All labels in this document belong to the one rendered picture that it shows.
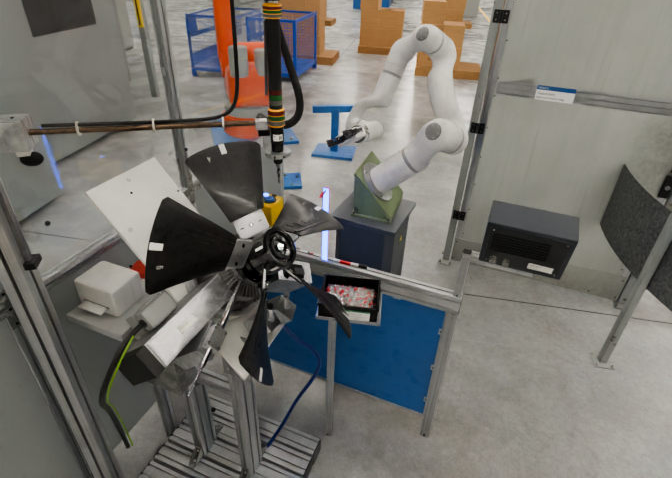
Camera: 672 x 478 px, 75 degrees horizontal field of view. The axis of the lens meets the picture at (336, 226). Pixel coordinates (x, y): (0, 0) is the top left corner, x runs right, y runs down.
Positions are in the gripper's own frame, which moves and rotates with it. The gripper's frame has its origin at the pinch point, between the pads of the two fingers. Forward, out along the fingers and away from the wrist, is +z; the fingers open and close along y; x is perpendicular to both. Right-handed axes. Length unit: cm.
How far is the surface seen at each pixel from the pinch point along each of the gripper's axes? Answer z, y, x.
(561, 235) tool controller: 10, -68, -59
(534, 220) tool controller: 8, -62, -53
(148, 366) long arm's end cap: 105, -1, -41
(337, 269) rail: 17, 13, -49
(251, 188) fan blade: 61, -8, -10
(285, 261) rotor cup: 65, -13, -33
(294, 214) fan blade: 43.1, -2.7, -21.9
